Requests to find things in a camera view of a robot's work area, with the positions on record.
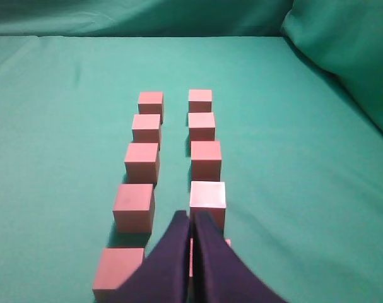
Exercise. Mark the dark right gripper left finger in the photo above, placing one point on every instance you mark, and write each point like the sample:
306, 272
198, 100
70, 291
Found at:
164, 274

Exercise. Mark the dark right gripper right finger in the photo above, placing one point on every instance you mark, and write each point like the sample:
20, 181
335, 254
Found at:
219, 275

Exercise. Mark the pink cube column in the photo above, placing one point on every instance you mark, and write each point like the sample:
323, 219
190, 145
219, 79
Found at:
134, 208
211, 197
202, 126
228, 241
142, 163
151, 103
146, 128
200, 100
206, 161
115, 267

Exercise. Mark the green cloth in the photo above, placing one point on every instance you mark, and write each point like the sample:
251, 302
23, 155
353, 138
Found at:
298, 99

